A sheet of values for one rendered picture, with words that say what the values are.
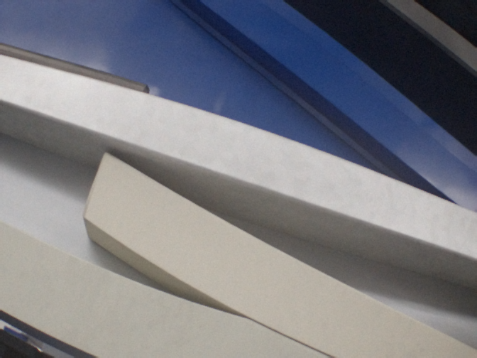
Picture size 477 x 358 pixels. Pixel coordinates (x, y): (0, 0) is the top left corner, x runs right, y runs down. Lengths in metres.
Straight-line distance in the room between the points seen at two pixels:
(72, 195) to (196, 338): 0.16
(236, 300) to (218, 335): 0.03
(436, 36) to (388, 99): 0.14
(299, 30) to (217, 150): 0.28
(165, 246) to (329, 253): 0.13
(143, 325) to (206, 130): 0.14
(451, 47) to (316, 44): 0.19
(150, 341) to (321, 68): 0.36
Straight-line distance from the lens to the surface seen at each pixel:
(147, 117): 0.51
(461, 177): 0.74
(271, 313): 0.49
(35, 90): 0.53
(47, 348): 2.43
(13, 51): 0.58
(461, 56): 0.82
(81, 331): 0.48
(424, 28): 0.82
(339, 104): 0.71
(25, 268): 0.50
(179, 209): 0.50
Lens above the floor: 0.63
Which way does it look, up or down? 23 degrees up
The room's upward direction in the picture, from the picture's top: 19 degrees clockwise
